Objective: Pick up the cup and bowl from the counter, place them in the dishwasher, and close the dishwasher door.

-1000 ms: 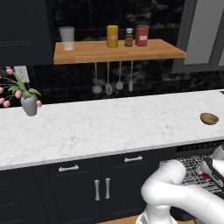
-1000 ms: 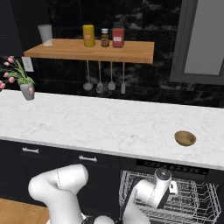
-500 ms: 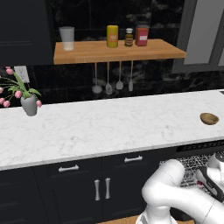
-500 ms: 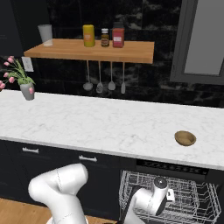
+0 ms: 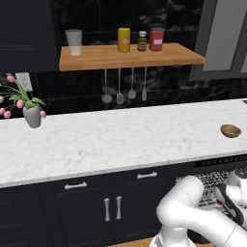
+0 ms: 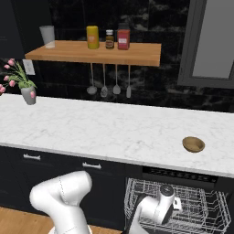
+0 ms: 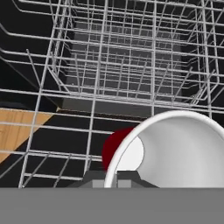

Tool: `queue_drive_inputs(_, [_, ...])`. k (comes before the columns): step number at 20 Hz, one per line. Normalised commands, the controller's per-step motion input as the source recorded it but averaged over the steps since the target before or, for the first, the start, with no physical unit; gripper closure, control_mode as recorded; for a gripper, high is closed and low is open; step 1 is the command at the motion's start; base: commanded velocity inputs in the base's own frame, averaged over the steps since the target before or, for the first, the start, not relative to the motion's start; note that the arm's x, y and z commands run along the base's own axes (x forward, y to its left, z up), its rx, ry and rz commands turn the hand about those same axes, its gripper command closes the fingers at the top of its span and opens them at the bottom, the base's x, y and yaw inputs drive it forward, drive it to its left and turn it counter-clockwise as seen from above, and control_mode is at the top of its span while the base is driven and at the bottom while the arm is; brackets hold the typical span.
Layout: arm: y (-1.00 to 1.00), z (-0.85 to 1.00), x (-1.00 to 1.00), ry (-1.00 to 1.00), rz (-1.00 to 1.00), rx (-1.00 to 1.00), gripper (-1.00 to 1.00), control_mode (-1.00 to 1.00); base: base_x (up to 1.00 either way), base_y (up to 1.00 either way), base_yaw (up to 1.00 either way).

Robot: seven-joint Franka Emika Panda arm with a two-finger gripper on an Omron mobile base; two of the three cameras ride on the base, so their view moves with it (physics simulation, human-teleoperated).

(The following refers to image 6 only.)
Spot yellow jar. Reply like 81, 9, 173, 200
86, 25, 101, 50

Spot hanging slotted metal spatula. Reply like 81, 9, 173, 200
100, 63, 109, 99

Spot red box with dark lid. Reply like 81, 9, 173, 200
117, 23, 132, 51

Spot brown bowl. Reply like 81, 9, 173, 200
182, 136, 206, 154

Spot grey framed window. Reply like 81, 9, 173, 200
176, 0, 234, 90

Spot white cup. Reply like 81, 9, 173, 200
38, 25, 57, 49

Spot pink tulips in grey vase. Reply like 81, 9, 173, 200
0, 58, 38, 106

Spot black dishwasher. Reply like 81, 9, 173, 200
123, 165, 234, 234

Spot white wall socket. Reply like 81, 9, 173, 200
22, 58, 37, 76

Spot hanging metal turner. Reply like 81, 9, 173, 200
112, 64, 122, 96

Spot silver drawer handle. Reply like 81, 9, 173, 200
23, 154, 42, 161
81, 162, 102, 170

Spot hanging metal ladle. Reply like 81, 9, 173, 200
86, 63, 99, 95

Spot hanging narrow metal spatula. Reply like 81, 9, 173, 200
125, 65, 133, 99

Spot white wire dishwasher rack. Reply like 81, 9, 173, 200
124, 177, 232, 234

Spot wooden wall shelf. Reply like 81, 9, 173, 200
24, 40, 163, 68

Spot dark drawer front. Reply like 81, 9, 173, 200
5, 146, 81, 181
80, 157, 127, 186

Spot brown glass bottle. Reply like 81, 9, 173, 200
105, 29, 115, 50

